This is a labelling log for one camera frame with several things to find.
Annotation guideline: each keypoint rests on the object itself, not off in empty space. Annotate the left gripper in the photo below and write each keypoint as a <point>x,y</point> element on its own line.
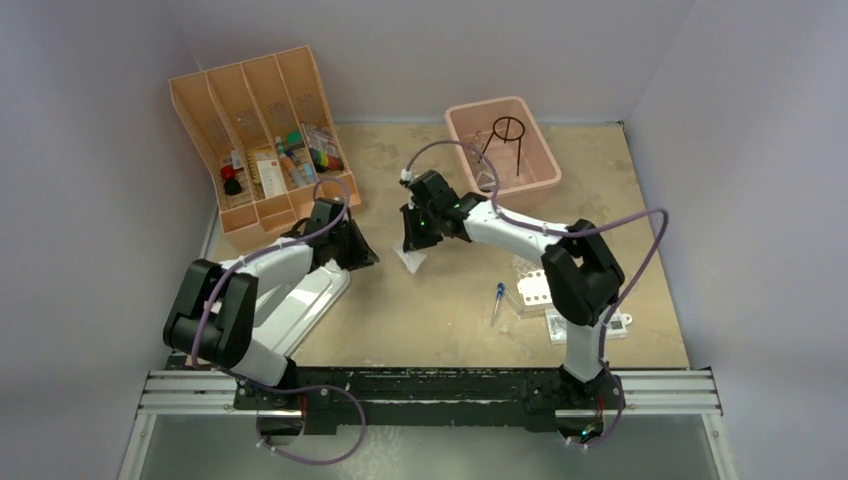
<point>361,255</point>

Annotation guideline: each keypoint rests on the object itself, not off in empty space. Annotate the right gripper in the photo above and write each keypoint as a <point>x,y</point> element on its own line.
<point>415,239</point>

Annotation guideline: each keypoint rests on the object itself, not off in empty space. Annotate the small white packet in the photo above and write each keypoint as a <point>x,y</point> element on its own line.
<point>412,260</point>

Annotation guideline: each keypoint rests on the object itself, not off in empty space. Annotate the metal crucible tongs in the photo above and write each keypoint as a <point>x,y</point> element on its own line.
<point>479,140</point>

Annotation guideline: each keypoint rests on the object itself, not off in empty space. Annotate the white clay triangle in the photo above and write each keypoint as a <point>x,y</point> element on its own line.
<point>485,181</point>

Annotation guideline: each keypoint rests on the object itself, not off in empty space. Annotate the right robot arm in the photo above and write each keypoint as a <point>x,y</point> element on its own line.
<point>583,277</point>

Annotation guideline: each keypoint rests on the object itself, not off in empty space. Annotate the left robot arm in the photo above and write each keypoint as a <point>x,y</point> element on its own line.
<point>248,314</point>

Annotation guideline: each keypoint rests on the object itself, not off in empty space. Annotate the white plastic lid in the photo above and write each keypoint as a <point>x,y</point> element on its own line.
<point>282,323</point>

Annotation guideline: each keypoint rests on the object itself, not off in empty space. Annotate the colourful markers set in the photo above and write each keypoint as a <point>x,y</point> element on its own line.
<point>324,162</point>

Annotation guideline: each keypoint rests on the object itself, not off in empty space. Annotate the blue capped test tube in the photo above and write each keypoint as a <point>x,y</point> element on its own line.
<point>500,292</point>

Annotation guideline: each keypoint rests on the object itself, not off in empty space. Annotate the pink plastic bin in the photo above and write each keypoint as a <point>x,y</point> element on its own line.
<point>540,171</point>

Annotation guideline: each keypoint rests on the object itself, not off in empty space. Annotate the white box in organizer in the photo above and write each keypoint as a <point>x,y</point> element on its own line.
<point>271,178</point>

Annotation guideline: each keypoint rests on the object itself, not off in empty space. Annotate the black metal tripod stand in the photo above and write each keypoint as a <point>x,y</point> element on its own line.
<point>508,132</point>

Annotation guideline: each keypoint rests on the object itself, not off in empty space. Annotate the white test tube rack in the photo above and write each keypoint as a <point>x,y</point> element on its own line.
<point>531,293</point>

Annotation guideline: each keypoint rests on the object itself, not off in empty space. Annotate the red black bottle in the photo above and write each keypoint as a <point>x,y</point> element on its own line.
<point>231,184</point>

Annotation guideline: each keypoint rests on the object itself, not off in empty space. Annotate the peach file organizer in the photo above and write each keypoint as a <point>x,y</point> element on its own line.
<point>270,107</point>

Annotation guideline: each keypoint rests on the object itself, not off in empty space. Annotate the white labelled package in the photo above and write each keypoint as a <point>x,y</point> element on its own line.
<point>557,328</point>

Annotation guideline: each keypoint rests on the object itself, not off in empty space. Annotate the black mounting base rail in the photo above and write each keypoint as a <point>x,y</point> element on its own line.
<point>538,400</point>

